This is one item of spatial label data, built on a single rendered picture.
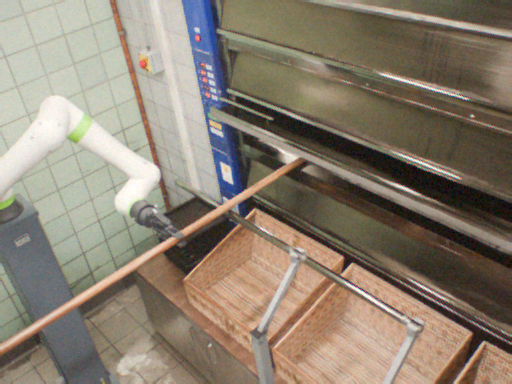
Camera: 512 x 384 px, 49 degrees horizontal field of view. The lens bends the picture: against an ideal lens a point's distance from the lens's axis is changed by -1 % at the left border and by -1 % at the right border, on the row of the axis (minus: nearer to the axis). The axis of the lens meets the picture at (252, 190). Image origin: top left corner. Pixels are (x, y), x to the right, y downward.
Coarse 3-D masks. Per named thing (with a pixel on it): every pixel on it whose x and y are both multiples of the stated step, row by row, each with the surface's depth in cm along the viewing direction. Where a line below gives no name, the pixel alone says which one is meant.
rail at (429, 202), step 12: (216, 108) 234; (240, 120) 223; (264, 132) 214; (276, 132) 211; (288, 144) 206; (300, 144) 202; (324, 156) 194; (348, 168) 187; (372, 180) 180; (384, 180) 178; (396, 192) 174; (408, 192) 171; (432, 204) 166; (444, 204) 164; (456, 216) 160; (468, 216) 158; (480, 228) 156; (492, 228) 153
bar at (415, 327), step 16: (192, 192) 233; (272, 240) 201; (304, 256) 191; (288, 272) 195; (320, 272) 186; (352, 288) 177; (272, 304) 196; (384, 304) 170; (400, 320) 165; (416, 320) 163; (256, 336) 195; (416, 336) 162; (256, 352) 201; (400, 352) 164; (400, 368) 165
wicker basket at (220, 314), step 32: (256, 224) 272; (224, 256) 267; (256, 256) 279; (288, 256) 261; (192, 288) 251; (224, 288) 267; (256, 288) 264; (288, 288) 262; (320, 288) 232; (224, 320) 242; (256, 320) 249; (288, 320) 224
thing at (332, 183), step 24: (264, 144) 254; (312, 168) 233; (336, 192) 222; (360, 192) 216; (384, 216) 207; (408, 216) 200; (432, 240) 194; (456, 240) 187; (480, 264) 182; (504, 264) 176
